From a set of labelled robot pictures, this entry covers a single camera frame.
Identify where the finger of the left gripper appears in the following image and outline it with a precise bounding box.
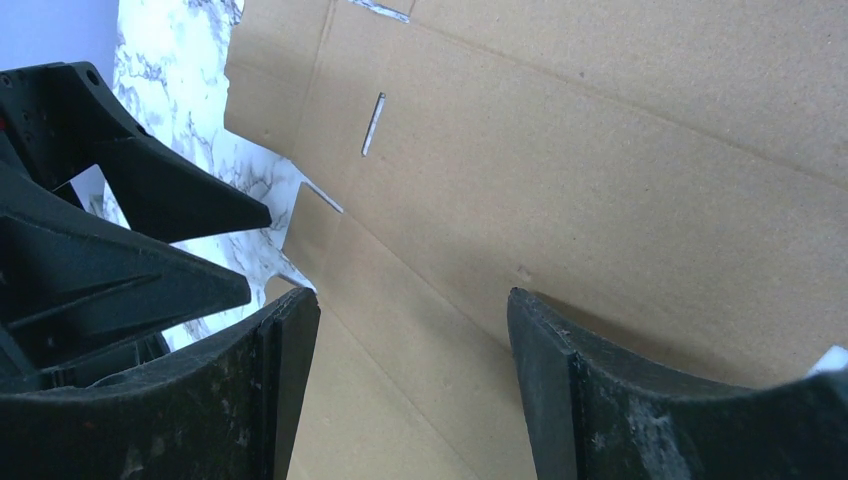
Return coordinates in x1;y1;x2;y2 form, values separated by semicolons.
1;166;251;391

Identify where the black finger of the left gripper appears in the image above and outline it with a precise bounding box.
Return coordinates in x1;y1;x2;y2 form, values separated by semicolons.
1;62;271;243

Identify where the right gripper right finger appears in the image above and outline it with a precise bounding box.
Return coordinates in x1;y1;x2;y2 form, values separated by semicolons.
507;288;847;479

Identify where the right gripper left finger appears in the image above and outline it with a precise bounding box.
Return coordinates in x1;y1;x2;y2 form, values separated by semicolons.
1;288;321;479

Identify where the brown cardboard box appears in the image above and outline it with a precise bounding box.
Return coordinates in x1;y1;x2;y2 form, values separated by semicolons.
225;1;847;479

